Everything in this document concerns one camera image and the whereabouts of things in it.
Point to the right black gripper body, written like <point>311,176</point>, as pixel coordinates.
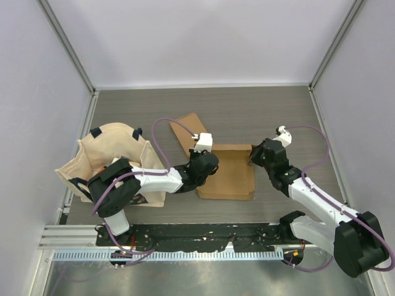
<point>257,157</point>

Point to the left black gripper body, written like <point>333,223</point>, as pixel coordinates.
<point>194,155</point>

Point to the brown cardboard box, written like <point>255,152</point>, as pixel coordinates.
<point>193,123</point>
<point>234,179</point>

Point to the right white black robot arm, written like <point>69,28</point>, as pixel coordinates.
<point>354,240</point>

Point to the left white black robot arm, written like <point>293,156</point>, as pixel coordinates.
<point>117,184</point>

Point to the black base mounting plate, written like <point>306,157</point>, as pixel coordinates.
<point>205,238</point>

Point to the beige canvas tote bag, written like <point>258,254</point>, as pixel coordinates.
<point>99,148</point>

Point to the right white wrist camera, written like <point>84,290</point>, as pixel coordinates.
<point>283,136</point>

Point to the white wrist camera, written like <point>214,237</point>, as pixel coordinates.
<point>283,136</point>
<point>203,142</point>

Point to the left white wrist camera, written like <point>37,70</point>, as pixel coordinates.
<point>203,142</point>

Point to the white slotted cable duct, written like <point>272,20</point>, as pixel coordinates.
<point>117,255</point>

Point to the aluminium front rail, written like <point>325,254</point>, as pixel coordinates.
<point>79,236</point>

